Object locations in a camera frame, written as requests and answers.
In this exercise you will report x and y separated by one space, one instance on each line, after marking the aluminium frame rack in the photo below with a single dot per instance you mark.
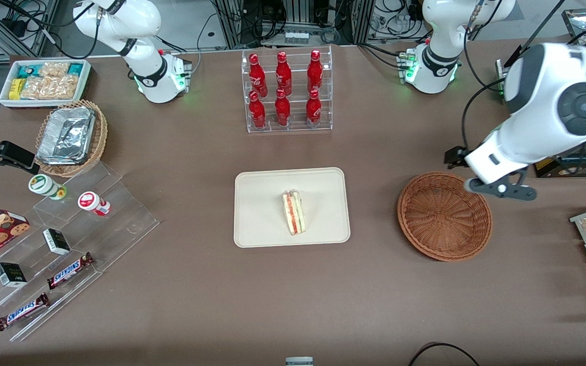
298 20

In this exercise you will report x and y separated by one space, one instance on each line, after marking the clear acrylic stepped display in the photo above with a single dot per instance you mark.
120 223

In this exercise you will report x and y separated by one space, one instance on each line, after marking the clear acrylic bottle rack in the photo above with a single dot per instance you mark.
295 124

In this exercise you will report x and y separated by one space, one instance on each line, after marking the silver foil tray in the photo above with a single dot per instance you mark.
66 134

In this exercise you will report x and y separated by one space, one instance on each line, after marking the small black box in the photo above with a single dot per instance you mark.
56 241
10 274

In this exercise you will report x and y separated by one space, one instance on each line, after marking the clear bag of crackers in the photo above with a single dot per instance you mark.
49 88
54 68

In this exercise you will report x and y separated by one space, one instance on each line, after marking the small grey box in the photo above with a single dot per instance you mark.
299 362

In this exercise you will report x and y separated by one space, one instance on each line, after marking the red lid yogurt bottle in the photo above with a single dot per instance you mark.
89 201

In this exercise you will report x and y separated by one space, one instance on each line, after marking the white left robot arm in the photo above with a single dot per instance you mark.
567 101

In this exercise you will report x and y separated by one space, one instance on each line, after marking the tan wicker basket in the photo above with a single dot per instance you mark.
100 132

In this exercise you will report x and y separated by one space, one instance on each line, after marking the teal snack packet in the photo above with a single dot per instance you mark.
75 69
26 71

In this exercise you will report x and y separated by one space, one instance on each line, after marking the Snickers chocolate bar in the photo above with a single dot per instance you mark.
69 271
22 311

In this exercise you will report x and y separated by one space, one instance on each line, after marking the black countertop appliance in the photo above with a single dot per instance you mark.
578 166

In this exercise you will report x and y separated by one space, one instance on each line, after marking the beige rectangular tray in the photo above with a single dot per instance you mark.
262 213

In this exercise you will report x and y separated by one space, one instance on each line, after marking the yellow snack packet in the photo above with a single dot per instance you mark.
15 89

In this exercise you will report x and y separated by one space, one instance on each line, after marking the white rectangular snack bin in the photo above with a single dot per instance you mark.
5 101

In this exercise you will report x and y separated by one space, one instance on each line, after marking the red cola bottle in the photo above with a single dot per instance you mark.
257 76
257 113
315 71
283 73
282 111
313 111

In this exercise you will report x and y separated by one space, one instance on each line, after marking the green lid yogurt bottle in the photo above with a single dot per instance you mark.
44 185

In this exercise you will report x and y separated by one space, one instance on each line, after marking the triangular sandwich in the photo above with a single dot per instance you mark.
294 213

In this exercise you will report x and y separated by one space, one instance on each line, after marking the brown round wicker basket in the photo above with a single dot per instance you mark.
443 218

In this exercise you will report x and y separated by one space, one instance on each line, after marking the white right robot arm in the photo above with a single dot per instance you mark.
143 56

